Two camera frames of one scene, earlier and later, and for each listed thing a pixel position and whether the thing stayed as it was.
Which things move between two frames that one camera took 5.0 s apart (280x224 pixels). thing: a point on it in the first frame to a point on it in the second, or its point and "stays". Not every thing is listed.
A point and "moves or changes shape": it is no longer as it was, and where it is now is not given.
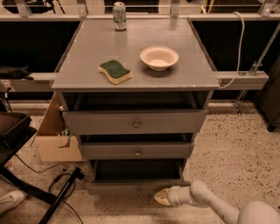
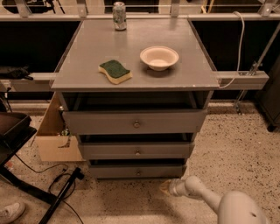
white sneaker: (10, 199) to (11, 212)
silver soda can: (120, 16) stays
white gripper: (174, 196) to (174, 187)
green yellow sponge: (115, 71) stays
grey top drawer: (135, 121) stays
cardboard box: (52, 143) stays
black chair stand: (16, 130) stays
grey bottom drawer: (135, 177) moves or changes shape
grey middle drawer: (136, 150) stays
